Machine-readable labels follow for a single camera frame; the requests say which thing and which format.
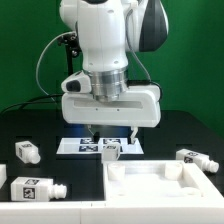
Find grey camera cable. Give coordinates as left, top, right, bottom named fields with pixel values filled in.
left=35, top=31, right=75, bottom=101

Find white square table top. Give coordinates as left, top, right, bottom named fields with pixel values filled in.
left=103, top=160, right=224, bottom=203

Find white marker tag sheet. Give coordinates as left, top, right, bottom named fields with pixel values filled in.
left=57, top=138, right=143, bottom=155

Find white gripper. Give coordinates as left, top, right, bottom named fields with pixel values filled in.
left=62, top=85, right=161, bottom=144

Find black cables on table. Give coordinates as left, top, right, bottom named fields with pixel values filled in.
left=0, top=93, right=68, bottom=116

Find white L-shaped obstacle fence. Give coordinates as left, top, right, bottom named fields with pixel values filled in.
left=0, top=202, right=224, bottom=224

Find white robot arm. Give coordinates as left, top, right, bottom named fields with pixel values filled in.
left=60, top=0, right=169, bottom=133

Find white block left edge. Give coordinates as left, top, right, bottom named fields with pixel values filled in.
left=0, top=164, right=7, bottom=189

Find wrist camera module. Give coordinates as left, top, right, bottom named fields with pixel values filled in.
left=61, top=71, right=91, bottom=93

